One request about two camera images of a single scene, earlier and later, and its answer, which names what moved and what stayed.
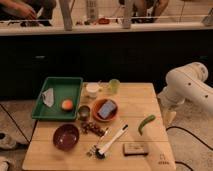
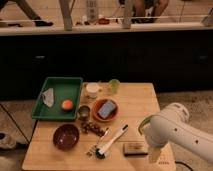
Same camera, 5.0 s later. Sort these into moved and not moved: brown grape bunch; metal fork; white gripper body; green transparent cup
Moved: white gripper body
Not moved: green transparent cup; brown grape bunch; metal fork
